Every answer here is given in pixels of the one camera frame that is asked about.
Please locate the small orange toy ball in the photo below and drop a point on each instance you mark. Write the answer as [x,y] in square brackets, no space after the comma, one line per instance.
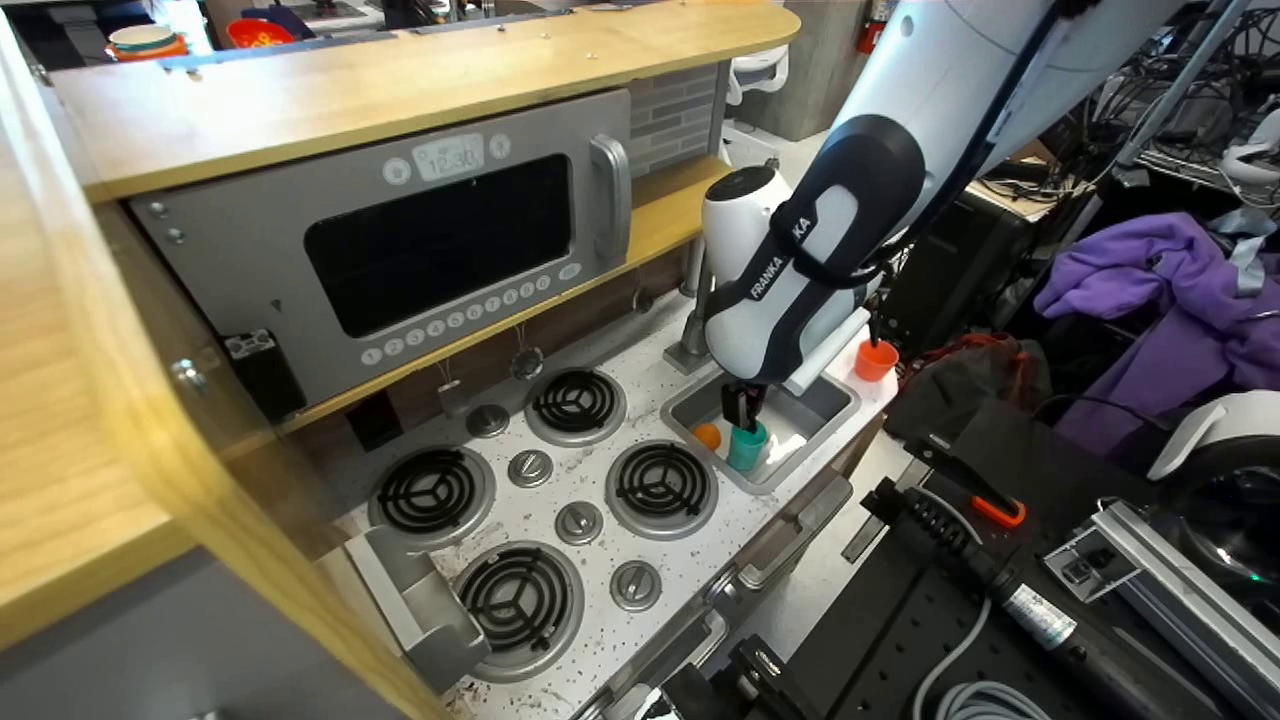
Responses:
[704,437]

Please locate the red object on shelf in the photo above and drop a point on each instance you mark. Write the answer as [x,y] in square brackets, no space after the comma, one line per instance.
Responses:
[265,28]

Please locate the purple cloth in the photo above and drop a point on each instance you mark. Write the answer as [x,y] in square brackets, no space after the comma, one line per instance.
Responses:
[1175,307]

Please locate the aluminium extrusion rail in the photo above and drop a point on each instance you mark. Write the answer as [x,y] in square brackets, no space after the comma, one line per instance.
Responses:
[1185,585]

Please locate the wooden toy kitchen unit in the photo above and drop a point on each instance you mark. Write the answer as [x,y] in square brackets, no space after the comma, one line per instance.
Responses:
[332,93]

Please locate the grey toy faucet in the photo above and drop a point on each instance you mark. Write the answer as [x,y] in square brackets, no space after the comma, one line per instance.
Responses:
[684,342]

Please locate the light grey wrist camera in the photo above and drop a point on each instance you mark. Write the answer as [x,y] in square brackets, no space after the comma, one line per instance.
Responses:
[831,359]

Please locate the silver sink basin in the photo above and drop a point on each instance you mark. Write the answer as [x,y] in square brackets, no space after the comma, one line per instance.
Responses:
[807,416]

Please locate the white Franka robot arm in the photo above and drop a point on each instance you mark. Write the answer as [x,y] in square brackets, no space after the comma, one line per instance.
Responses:
[933,83]

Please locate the black orange bar clamp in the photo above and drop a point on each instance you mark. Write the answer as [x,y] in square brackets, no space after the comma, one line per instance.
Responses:
[993,509]

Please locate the black coil stove burner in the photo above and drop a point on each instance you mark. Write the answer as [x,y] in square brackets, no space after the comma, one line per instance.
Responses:
[518,601]
[662,482]
[572,401]
[429,488]

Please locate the black perforated breadboard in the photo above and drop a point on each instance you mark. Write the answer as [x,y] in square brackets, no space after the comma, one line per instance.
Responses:
[904,625]

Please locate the orange plastic cup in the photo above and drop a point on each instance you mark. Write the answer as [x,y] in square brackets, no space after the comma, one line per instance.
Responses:
[873,363]

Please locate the black clamp bracket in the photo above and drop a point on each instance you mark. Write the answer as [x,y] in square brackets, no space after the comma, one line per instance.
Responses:
[263,366]

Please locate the printed paper label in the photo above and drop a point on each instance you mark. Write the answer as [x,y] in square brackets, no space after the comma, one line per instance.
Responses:
[1087,560]

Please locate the silver black cylinder tool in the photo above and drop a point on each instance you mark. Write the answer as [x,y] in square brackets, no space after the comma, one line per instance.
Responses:
[1042,619]

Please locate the grey wall bracket plate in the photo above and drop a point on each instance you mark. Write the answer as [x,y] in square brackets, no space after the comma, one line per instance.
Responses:
[412,621]

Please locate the white rounded shell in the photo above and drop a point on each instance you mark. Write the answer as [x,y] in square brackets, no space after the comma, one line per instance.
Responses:
[1221,423]

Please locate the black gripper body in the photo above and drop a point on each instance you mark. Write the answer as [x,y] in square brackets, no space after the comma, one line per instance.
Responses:
[744,391]

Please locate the white orange banded container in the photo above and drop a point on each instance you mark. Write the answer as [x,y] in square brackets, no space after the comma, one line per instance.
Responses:
[146,40]

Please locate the blue plastic cup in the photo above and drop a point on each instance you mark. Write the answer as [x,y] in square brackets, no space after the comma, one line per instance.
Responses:
[744,450]

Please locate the grey metal stand pole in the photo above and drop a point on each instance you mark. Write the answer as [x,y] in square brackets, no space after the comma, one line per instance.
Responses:
[1175,93]

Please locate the grey toy microwave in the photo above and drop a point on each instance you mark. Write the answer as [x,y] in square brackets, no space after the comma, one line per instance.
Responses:
[443,240]

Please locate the grey round stove knob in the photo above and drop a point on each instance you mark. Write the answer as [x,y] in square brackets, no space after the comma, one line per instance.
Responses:
[579,522]
[528,465]
[486,416]
[634,585]

